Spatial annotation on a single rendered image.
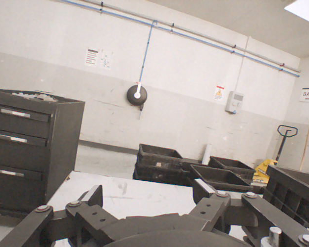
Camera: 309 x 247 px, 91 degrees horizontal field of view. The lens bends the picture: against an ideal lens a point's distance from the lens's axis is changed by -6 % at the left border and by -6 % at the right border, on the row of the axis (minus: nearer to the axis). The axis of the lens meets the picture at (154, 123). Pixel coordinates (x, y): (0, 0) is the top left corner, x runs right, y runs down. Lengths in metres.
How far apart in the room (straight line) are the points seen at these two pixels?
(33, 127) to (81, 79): 2.11
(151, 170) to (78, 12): 2.87
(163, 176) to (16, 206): 1.07
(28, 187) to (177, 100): 2.61
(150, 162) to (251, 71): 3.08
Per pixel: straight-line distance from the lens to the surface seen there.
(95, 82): 3.08
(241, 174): 1.86
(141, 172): 1.48
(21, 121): 1.17
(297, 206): 0.43
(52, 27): 3.49
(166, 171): 1.51
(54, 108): 1.05
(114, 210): 0.52
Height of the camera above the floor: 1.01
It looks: 7 degrees down
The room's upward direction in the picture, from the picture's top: 13 degrees clockwise
